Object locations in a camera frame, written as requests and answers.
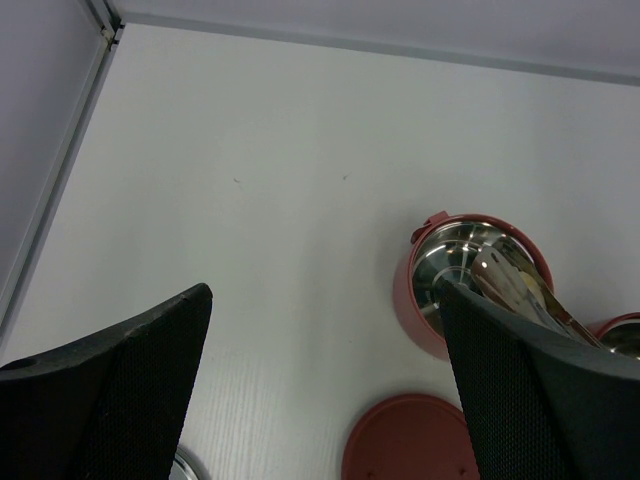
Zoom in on grey transparent lid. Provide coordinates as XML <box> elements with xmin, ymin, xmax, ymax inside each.
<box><xmin>169</xmin><ymin>446</ymin><xmax>211</xmax><ymax>480</ymax></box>

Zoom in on left aluminium frame post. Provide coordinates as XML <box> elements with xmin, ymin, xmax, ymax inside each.
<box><xmin>1</xmin><ymin>1</ymin><xmax>123</xmax><ymax>338</ymax></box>

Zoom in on left red steel bowl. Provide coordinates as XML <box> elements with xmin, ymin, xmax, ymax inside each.
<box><xmin>392</xmin><ymin>211</ymin><xmax>554</xmax><ymax>362</ymax></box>

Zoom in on right red steel bowl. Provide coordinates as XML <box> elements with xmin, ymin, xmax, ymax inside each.
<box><xmin>587</xmin><ymin>312</ymin><xmax>640</xmax><ymax>360</ymax></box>

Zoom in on round bun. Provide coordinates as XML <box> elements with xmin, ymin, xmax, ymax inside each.
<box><xmin>519</xmin><ymin>271</ymin><xmax>546</xmax><ymax>308</ymax></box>

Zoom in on metal tongs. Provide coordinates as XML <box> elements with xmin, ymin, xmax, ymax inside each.
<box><xmin>471</xmin><ymin>246</ymin><xmax>602</xmax><ymax>348</ymax></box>

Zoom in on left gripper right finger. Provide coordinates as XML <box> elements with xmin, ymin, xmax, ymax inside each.
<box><xmin>437</xmin><ymin>281</ymin><xmax>639</xmax><ymax>479</ymax></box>

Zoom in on left red lid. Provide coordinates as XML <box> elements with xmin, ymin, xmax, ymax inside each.
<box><xmin>340</xmin><ymin>393</ymin><xmax>480</xmax><ymax>480</ymax></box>

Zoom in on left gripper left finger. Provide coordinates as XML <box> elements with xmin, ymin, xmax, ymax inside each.
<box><xmin>1</xmin><ymin>283</ymin><xmax>212</xmax><ymax>479</ymax></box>

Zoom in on red steel bowl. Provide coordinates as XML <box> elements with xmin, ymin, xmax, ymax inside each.
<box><xmin>587</xmin><ymin>312</ymin><xmax>640</xmax><ymax>360</ymax></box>
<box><xmin>392</xmin><ymin>211</ymin><xmax>554</xmax><ymax>362</ymax></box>

